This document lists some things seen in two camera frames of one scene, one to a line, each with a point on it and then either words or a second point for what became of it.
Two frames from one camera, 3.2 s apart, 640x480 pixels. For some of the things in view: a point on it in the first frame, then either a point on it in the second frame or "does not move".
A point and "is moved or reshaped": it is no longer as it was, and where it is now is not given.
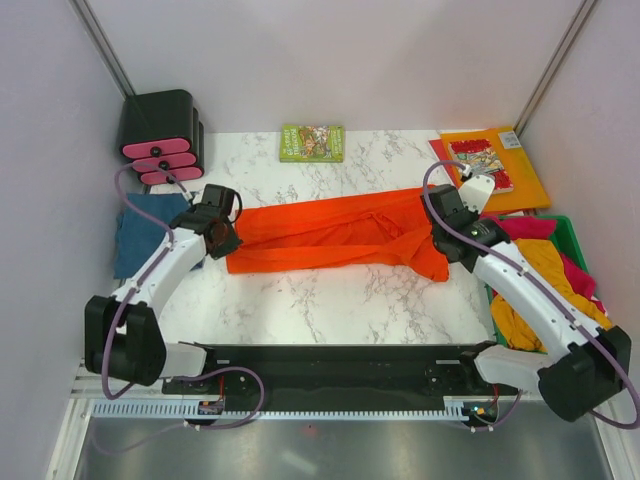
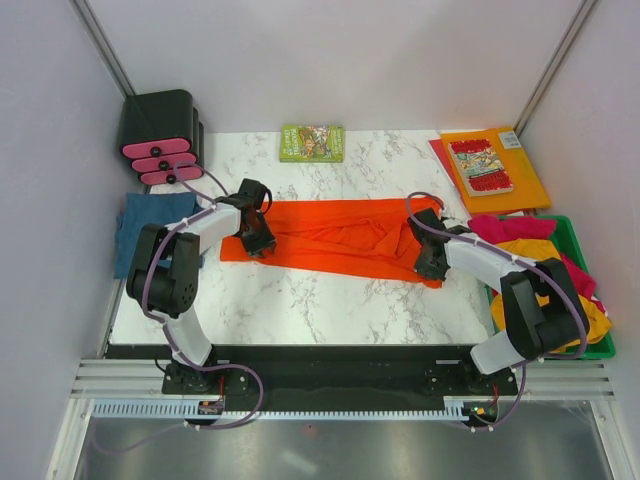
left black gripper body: x=229 y=244 -> x=258 y=238
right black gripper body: x=436 y=240 -> x=432 y=270
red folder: x=438 y=146 does not move
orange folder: x=528 y=189 does not move
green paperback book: x=311 y=143 does not move
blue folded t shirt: x=138 y=237 does not move
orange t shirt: x=369 y=229 is moved or reshaped
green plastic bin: x=566 y=242 does not move
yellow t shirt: x=514 y=329 does not move
